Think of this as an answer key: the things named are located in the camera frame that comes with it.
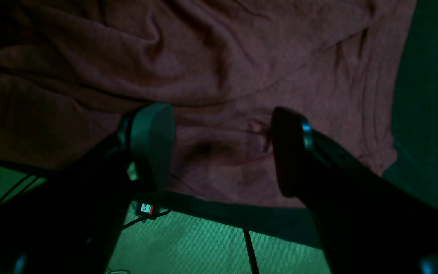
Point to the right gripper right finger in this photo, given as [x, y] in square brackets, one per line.
[365, 224]

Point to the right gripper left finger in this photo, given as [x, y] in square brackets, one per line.
[71, 223]

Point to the red long-sleeve T-shirt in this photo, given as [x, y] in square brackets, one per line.
[203, 83]

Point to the black table cloth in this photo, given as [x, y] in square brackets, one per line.
[428, 114]

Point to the small black switch box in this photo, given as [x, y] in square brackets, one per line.
[146, 210]

